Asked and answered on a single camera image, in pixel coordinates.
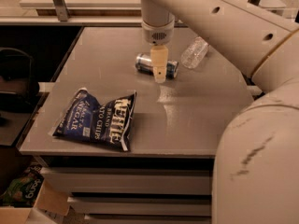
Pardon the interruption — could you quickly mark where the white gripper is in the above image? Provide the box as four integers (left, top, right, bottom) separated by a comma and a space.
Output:
142, 14, 175, 83

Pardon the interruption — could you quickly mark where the redbull can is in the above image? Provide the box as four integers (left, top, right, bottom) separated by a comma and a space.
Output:
135, 53, 178, 79

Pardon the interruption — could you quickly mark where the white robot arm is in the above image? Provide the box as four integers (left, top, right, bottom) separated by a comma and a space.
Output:
141, 0, 299, 224

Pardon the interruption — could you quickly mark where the blue kettle chip bag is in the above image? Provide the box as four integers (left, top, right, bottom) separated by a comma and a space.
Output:
51, 88, 136, 151

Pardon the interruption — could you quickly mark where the green snack bag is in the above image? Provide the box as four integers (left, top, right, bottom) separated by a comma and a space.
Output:
1, 165, 44, 207

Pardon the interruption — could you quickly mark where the clear plastic water bottle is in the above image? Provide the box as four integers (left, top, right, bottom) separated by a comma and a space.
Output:
180, 36, 209, 69

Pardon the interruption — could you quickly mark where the white shelf with metal brackets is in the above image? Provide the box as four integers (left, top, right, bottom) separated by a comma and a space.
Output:
0, 0, 288, 26

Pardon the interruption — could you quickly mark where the grey drawer cabinet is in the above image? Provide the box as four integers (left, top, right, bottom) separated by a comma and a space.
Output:
21, 28, 251, 224

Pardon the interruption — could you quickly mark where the black chair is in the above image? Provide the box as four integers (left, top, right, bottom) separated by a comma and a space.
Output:
0, 47, 39, 113

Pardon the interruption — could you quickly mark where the cardboard box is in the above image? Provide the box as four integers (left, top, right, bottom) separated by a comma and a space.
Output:
0, 181, 69, 224

